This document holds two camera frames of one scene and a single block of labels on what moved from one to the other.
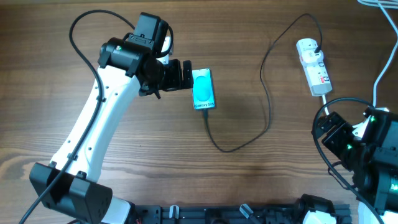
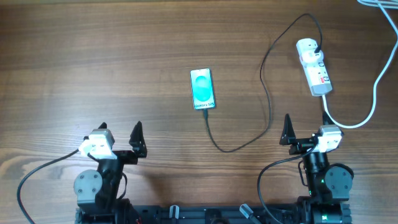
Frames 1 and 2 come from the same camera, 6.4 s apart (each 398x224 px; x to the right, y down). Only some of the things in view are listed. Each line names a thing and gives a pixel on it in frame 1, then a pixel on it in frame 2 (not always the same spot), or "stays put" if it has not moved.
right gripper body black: (341, 140) → (301, 145)
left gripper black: (175, 82) → (136, 141)
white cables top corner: (388, 4) stays put
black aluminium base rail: (236, 214) stays put
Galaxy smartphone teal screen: (203, 91) stays put
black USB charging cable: (283, 32) stays put
